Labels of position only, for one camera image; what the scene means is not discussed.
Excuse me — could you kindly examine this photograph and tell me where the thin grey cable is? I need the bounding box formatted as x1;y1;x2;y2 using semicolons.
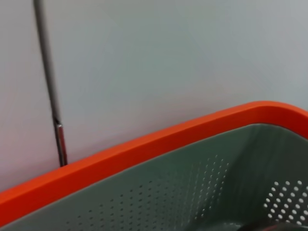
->
33;0;68;167

